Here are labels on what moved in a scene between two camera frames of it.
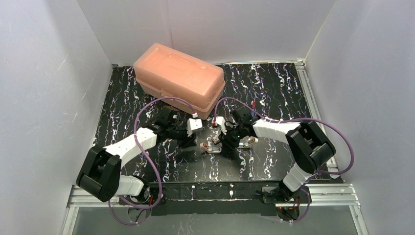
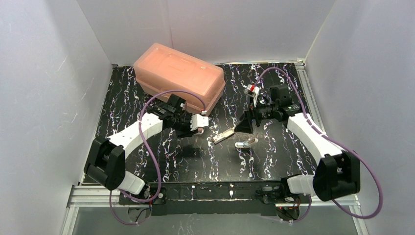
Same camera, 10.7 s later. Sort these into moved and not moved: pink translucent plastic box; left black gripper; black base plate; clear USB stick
Moved: left black gripper
Not moved: black base plate; pink translucent plastic box; clear USB stick
